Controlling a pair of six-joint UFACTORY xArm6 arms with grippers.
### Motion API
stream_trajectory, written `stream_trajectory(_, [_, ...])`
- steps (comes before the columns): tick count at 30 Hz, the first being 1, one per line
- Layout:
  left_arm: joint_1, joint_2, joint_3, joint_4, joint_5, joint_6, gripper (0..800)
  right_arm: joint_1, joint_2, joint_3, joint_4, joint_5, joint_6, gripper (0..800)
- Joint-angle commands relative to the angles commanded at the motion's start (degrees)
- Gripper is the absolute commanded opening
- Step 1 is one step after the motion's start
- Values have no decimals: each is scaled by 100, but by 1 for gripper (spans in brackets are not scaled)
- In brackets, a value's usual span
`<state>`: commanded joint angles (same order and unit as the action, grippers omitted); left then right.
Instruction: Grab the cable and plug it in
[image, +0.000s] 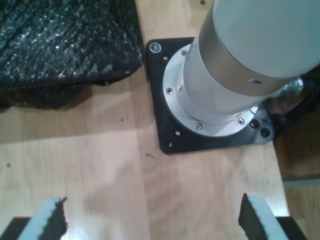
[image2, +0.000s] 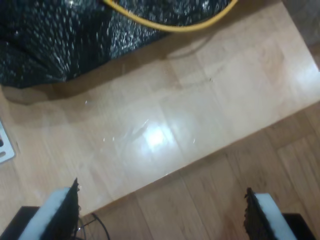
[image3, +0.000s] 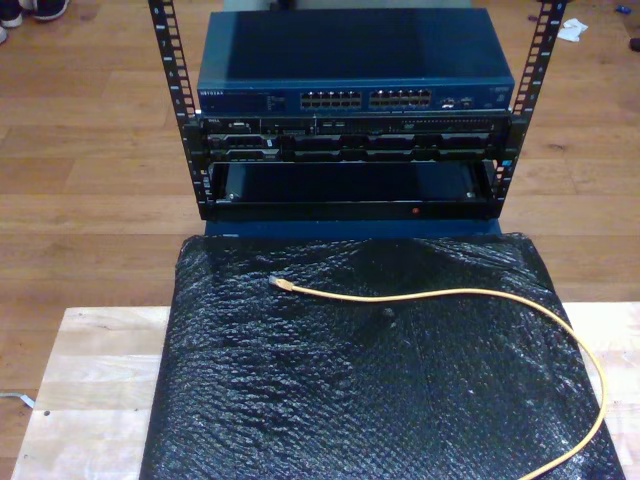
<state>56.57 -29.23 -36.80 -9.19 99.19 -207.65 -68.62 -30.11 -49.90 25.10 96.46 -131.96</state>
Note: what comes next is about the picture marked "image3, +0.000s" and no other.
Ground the yellow network cable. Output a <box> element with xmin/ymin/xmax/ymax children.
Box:
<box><xmin>268</xmin><ymin>274</ymin><xmax>610</xmax><ymax>480</ymax></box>

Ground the black rack server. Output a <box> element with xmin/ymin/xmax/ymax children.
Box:
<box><xmin>183</xmin><ymin>112</ymin><xmax>526</xmax><ymax>164</ymax></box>

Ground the black bubble wrap mat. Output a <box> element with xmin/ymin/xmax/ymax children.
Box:
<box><xmin>138</xmin><ymin>232</ymin><xmax>627</xmax><ymax>480</ymax></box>

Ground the white crumpled paper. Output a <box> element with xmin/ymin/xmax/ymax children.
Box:
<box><xmin>557</xmin><ymin>18</ymin><xmax>590</xmax><ymax>44</ymax></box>

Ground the blue rack base plate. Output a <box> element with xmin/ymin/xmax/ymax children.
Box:
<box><xmin>204</xmin><ymin>218</ymin><xmax>503</xmax><ymax>240</ymax></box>

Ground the blue network switch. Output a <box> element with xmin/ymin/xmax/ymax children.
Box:
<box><xmin>196</xmin><ymin>8</ymin><xmax>516</xmax><ymax>115</ymax></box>

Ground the black perforated rack post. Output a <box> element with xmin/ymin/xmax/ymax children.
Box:
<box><xmin>147</xmin><ymin>0</ymin><xmax>209</xmax><ymax>221</ymax></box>
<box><xmin>492</xmin><ymin>0</ymin><xmax>569</xmax><ymax>219</ymax></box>

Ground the grey flat ribbon cable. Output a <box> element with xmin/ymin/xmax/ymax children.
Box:
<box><xmin>0</xmin><ymin>392</ymin><xmax>37</xmax><ymax>409</ymax></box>

